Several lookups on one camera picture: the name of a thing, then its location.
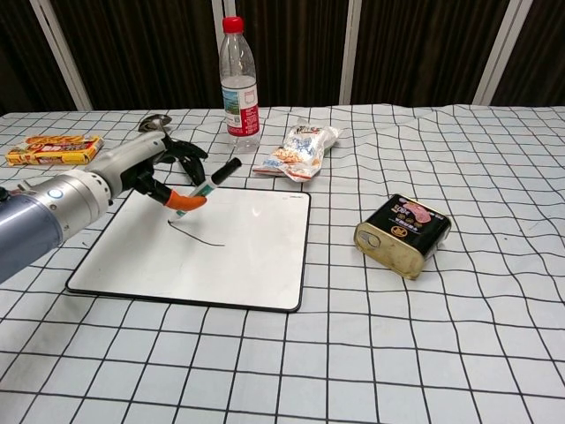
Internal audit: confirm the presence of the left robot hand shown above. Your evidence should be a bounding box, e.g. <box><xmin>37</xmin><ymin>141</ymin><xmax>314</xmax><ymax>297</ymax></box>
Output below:
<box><xmin>86</xmin><ymin>131</ymin><xmax>209</xmax><ymax>211</ymax></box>

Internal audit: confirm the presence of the green whiteboard marker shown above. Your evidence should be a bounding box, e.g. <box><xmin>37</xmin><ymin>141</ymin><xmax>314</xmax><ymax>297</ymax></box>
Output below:
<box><xmin>169</xmin><ymin>157</ymin><xmax>243</xmax><ymax>222</ymax></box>

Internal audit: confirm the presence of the white dry-erase board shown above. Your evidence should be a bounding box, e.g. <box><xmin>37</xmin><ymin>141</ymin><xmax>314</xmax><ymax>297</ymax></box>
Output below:
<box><xmin>64</xmin><ymin>182</ymin><xmax>313</xmax><ymax>314</ymax></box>

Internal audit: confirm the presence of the yellow food box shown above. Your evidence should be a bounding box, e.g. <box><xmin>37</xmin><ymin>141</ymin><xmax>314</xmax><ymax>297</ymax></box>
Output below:
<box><xmin>4</xmin><ymin>134</ymin><xmax>105</xmax><ymax>167</ymax></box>

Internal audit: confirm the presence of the dark folding partition screen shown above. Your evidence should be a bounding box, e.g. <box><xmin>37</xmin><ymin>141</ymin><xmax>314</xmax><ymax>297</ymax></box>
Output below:
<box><xmin>0</xmin><ymin>0</ymin><xmax>565</xmax><ymax>117</ymax></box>

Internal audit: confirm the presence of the clear water bottle red cap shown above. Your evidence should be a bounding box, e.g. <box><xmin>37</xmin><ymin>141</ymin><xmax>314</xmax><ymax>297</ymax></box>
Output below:
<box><xmin>219</xmin><ymin>16</ymin><xmax>262</xmax><ymax>154</ymax></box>

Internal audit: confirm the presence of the white snack bag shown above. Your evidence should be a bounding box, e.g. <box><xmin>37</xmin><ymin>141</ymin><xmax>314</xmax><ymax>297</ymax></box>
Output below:
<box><xmin>251</xmin><ymin>115</ymin><xmax>343</xmax><ymax>183</ymax></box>

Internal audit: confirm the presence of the black luncheon meat can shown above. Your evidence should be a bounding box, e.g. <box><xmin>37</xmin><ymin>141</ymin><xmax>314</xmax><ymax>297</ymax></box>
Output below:
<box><xmin>353</xmin><ymin>193</ymin><xmax>452</xmax><ymax>282</ymax></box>

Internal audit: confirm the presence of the white checked tablecloth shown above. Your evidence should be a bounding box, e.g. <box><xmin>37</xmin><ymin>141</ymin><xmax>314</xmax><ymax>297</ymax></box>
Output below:
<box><xmin>0</xmin><ymin>104</ymin><xmax>565</xmax><ymax>424</ymax></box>

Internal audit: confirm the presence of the metal ladle with black handle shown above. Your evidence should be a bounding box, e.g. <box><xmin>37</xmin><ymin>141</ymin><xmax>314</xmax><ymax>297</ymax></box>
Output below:
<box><xmin>137</xmin><ymin>113</ymin><xmax>207</xmax><ymax>191</ymax></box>

